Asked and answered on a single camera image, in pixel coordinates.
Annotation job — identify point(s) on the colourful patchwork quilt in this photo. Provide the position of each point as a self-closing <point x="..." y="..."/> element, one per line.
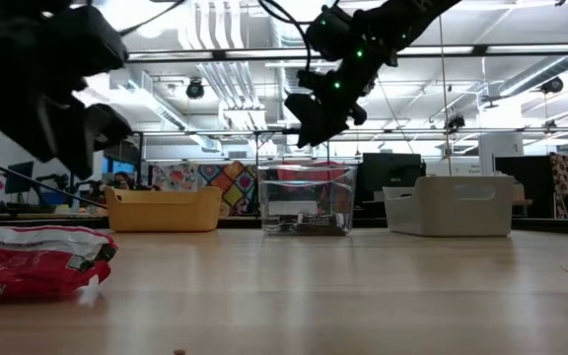
<point x="234" y="190"/>

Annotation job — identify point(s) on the black partition panel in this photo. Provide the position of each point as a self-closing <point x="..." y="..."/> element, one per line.
<point x="525" y="187"/>

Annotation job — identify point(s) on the black ceiling spotlight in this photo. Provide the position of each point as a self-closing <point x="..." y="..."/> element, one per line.
<point x="552" y="85"/>
<point x="455" y="123"/>
<point x="195" y="90"/>

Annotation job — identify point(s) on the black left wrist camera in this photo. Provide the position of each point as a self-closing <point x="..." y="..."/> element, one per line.
<point x="111" y="125"/>

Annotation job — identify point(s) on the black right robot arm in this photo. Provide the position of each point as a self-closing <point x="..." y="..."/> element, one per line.
<point x="387" y="20"/>

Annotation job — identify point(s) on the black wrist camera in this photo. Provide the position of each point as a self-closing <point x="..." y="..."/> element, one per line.
<point x="308" y="81"/>
<point x="111" y="125"/>

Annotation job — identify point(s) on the small black monitor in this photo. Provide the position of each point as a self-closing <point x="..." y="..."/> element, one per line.
<point x="19" y="180"/>

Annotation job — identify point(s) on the clear plastic bin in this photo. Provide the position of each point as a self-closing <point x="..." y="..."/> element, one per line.
<point x="308" y="192"/>

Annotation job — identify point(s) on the black background robot arm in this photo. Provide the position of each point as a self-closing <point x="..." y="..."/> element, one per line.
<point x="87" y="194"/>

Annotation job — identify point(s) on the yellow plastic bin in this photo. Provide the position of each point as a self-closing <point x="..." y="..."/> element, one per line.
<point x="165" y="212"/>

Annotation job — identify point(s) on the dark wall screen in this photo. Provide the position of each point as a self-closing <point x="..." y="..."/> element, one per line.
<point x="126" y="163"/>

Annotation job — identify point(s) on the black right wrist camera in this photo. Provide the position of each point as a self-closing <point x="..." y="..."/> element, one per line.
<point x="308" y="81"/>

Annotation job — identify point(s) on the black background rig frame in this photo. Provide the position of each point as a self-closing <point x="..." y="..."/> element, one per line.
<point x="215" y="132"/>

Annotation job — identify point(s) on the light grey plastic bin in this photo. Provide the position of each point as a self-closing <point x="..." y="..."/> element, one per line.
<point x="451" y="217"/>

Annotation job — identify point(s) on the floral print cloth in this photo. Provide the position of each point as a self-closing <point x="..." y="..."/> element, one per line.
<point x="175" y="177"/>

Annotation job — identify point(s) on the black overhead light bar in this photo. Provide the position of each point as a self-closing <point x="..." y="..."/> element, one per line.
<point x="479" y="49"/>

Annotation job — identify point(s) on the thin grey hanging pole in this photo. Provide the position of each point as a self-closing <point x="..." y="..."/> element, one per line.
<point x="443" y="98"/>

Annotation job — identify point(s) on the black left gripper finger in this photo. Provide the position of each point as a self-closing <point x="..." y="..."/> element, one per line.
<point x="67" y="138"/>

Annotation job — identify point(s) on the silver ventilation duct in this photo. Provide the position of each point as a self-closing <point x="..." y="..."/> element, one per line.
<point x="281" y="59"/>

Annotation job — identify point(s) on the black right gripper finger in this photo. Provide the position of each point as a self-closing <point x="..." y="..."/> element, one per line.
<point x="318" y="118"/>

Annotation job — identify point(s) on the black aluminium table frame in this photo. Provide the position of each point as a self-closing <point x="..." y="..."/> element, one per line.
<point x="555" y="223"/>

